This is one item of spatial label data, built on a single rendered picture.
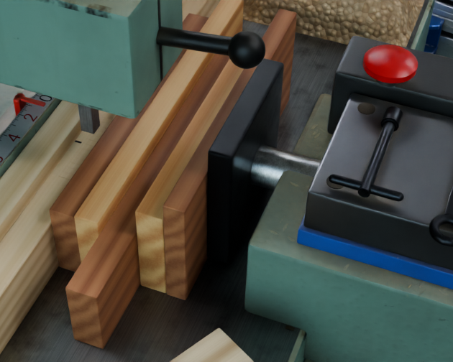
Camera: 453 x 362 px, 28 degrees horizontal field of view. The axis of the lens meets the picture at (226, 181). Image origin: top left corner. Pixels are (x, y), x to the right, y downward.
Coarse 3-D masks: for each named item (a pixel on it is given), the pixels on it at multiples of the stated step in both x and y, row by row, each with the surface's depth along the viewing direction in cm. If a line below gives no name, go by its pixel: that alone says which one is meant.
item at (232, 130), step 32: (256, 96) 52; (224, 128) 50; (256, 128) 52; (224, 160) 48; (256, 160) 53; (288, 160) 53; (320, 160) 53; (224, 192) 50; (256, 192) 57; (224, 224) 52; (224, 256) 54
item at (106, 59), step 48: (0, 0) 47; (48, 0) 46; (96, 0) 45; (144, 0) 46; (0, 48) 49; (48, 48) 48; (96, 48) 46; (144, 48) 47; (96, 96) 49; (144, 96) 49
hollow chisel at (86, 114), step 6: (78, 108) 55; (84, 108) 55; (90, 108) 54; (84, 114) 55; (90, 114) 55; (96, 114) 55; (84, 120) 55; (90, 120) 55; (96, 120) 56; (84, 126) 56; (90, 126) 56; (96, 126) 56; (90, 132) 56
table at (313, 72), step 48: (432, 0) 76; (336, 48) 71; (288, 144) 63; (240, 240) 57; (48, 288) 54; (144, 288) 54; (192, 288) 54; (240, 288) 54; (48, 336) 51; (144, 336) 51; (192, 336) 51; (240, 336) 52; (288, 336) 52
